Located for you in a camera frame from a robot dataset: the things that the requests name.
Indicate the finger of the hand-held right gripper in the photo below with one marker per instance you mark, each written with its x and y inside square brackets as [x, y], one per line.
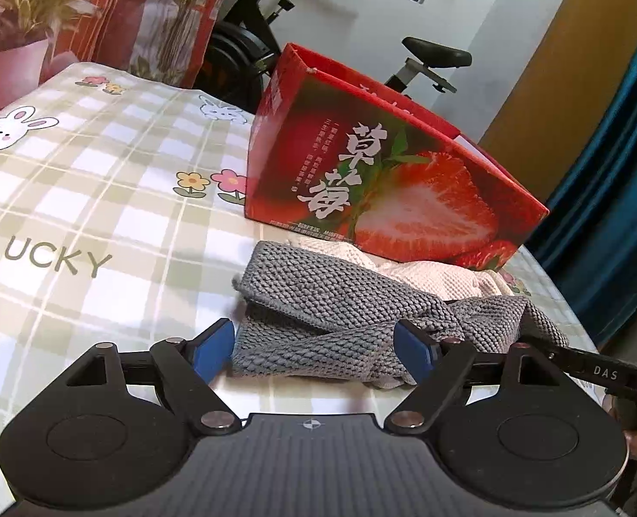
[563, 358]

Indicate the black exercise bike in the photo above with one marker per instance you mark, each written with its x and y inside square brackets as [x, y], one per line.
[232, 59]

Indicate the printed backdrop cloth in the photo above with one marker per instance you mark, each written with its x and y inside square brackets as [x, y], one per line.
[135, 11]

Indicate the checked bed sheet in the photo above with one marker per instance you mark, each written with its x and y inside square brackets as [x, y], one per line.
[108, 199]

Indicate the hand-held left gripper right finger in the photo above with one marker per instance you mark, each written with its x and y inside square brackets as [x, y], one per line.
[412, 353]

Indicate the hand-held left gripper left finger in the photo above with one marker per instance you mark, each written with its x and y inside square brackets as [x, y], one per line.
[213, 350]

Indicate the red strawberry cardboard box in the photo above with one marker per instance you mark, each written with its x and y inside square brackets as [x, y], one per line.
[404, 183]

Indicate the beige knitted towel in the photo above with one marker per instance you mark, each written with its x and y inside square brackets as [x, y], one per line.
[436, 280]

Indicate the brown wooden door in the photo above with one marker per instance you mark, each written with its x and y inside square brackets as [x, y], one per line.
[566, 64]

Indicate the blue curtain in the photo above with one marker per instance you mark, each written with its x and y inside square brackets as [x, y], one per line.
[609, 199]

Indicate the grey knitted towel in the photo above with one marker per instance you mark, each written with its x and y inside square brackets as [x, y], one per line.
[323, 301]

